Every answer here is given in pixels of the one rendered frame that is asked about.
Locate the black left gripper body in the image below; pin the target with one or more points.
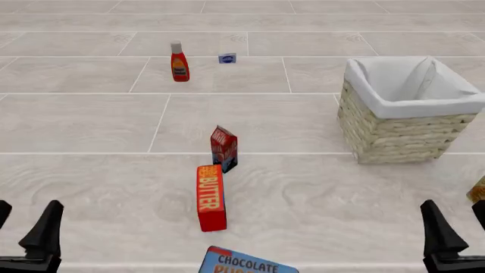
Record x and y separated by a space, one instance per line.
22 265

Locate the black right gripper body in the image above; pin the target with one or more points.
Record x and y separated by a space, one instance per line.
454 265

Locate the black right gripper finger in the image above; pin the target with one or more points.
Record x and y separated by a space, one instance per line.
480 214
441 233

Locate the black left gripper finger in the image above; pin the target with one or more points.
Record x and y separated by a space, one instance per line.
44 230
4 210

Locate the wicker basket with white liner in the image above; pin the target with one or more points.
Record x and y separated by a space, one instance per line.
407 113

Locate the red milk carton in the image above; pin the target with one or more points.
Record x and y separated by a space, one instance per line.
224 149

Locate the yellow brown food box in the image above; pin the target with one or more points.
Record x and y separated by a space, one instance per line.
478 190

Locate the red butter box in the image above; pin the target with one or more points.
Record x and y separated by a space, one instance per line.
210 197

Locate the blue chocolate pudding box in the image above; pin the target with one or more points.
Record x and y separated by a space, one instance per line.
242 263

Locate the red ketchup bottle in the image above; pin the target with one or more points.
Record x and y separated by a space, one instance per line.
179 63

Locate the small blue white box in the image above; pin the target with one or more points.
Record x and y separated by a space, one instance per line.
227 58

